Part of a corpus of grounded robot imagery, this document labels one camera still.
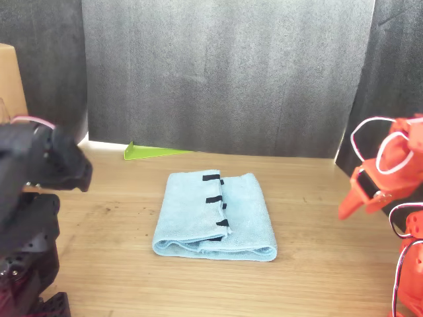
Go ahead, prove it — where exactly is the light blue towel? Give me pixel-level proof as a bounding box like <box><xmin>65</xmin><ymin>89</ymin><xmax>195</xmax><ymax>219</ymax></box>
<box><xmin>151</xmin><ymin>171</ymin><xmax>278</xmax><ymax>264</ymax></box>

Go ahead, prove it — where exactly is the brown cardboard box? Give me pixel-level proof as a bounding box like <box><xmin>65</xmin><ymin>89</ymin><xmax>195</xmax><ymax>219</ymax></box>
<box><xmin>0</xmin><ymin>42</ymin><xmax>29</xmax><ymax>125</ymax></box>

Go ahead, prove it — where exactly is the dark grey felt panel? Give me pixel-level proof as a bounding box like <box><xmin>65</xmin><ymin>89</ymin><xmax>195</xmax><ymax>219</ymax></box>
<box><xmin>0</xmin><ymin>0</ymin><xmax>89</xmax><ymax>146</ymax></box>
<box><xmin>334</xmin><ymin>0</ymin><xmax>423</xmax><ymax>179</ymax></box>

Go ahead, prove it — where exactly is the grey felt backdrop panel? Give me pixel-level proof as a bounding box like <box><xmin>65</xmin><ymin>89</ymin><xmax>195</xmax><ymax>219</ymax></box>
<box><xmin>81</xmin><ymin>0</ymin><xmax>376</xmax><ymax>159</ymax></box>

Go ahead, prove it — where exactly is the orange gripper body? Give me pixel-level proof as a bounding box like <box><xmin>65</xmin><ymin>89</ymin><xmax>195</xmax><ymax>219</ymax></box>
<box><xmin>349</xmin><ymin>154</ymin><xmax>423</xmax><ymax>199</ymax></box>

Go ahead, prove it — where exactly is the green plastic angle bracket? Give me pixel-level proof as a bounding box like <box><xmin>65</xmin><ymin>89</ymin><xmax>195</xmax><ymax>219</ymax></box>
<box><xmin>124</xmin><ymin>141</ymin><xmax>194</xmax><ymax>162</ymax></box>

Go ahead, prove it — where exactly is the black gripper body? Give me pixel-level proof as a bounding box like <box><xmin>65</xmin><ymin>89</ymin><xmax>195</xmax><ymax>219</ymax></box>
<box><xmin>32</xmin><ymin>127</ymin><xmax>93</xmax><ymax>193</ymax></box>

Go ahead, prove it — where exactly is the white red servo cable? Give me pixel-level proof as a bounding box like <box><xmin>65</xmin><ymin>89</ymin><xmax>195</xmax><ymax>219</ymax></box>
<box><xmin>350</xmin><ymin>116</ymin><xmax>423</xmax><ymax>317</ymax></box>
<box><xmin>11</xmin><ymin>114</ymin><xmax>56</xmax><ymax>129</ymax></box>

